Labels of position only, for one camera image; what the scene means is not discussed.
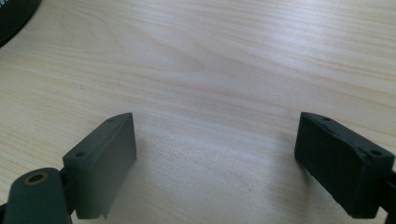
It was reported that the black round object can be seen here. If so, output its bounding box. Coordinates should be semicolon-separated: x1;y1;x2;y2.
0;0;43;49

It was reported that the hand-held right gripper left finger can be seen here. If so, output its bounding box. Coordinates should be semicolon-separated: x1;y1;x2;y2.
62;112;137;220

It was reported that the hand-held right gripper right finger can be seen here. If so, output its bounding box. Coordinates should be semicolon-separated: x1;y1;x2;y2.
293;111;396;219

